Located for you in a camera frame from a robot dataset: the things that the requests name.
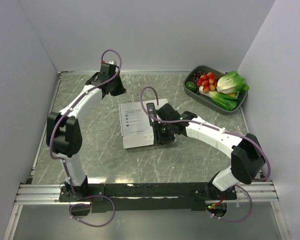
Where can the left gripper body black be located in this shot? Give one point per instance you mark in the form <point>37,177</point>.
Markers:
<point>118,88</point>

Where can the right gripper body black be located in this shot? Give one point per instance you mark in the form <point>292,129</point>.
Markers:
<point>162,132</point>

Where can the white box with black tray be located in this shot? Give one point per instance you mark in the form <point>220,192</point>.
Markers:
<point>136,126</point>

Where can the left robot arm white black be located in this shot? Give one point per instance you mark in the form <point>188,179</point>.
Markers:
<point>63,130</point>

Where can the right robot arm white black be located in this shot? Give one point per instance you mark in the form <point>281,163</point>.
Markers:
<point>243,151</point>

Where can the green avocado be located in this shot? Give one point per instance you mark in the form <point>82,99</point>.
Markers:
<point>191,86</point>

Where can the dark grey food tray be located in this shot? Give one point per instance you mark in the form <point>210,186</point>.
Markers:
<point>206,100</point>

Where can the dark purple grapes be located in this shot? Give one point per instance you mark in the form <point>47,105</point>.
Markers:
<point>197,75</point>

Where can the red strawberries cluster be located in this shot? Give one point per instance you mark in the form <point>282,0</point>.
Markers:
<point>207,82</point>

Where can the bok choy vegetable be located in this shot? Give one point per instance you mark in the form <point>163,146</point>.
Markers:
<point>222,100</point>

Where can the green white cabbage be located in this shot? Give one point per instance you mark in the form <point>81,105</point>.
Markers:
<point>232,82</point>

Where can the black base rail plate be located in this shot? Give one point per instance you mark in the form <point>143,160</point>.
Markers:
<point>149,196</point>

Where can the aluminium profile rail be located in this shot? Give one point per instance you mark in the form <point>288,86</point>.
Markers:
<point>38,194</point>

